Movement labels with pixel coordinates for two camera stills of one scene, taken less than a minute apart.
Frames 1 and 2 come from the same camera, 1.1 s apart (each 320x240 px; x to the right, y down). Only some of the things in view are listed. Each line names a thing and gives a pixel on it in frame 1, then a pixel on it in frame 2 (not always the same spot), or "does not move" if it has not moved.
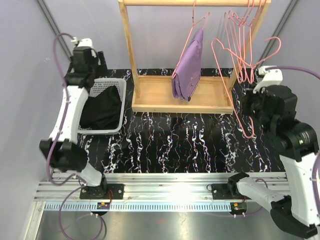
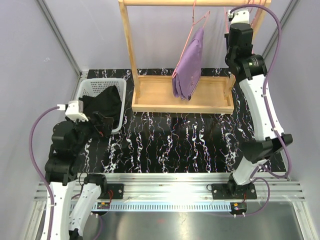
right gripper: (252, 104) → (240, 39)
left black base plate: (111, 191) does not move
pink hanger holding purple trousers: (188, 37) does not move
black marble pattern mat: (179, 143) does not move
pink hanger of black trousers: (245, 60) → (226, 18)
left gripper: (103, 67) → (105, 127)
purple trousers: (187, 74) does not move
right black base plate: (221, 191) does not move
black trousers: (103, 112) does not move
